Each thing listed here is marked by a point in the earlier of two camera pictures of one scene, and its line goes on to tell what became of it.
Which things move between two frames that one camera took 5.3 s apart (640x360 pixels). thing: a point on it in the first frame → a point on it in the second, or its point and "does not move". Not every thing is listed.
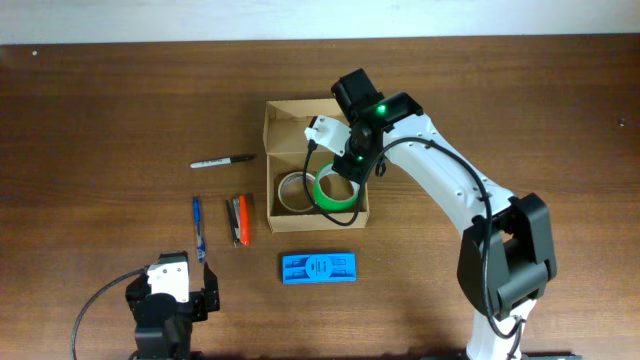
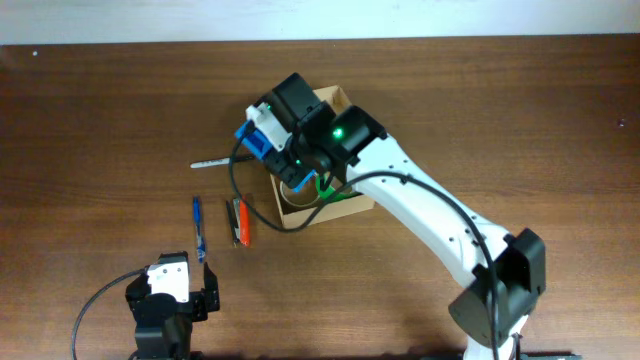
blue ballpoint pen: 201,249 does not move
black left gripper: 201,298 does not move
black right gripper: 347,167 → 288,166
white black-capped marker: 223,161 does not move
